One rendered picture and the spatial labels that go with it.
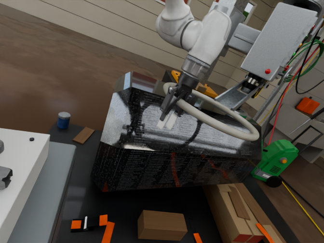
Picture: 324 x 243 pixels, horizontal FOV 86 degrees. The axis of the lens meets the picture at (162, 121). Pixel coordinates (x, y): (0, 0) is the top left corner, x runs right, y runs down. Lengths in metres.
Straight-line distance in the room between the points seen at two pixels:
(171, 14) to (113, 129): 0.58
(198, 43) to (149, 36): 6.64
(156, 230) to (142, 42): 6.63
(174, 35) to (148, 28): 6.58
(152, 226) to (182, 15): 1.11
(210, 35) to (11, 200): 0.60
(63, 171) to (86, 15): 6.85
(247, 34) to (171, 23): 1.40
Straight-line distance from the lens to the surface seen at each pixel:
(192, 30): 0.65
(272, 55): 1.37
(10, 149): 0.42
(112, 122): 0.95
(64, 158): 0.49
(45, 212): 0.40
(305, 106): 4.29
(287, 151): 2.57
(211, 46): 0.61
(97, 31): 7.18
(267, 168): 2.61
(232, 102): 1.21
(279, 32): 1.39
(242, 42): 2.00
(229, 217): 1.57
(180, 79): 0.64
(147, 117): 0.95
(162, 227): 1.26
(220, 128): 0.64
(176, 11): 0.68
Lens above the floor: 1.14
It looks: 26 degrees down
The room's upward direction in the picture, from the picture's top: 24 degrees clockwise
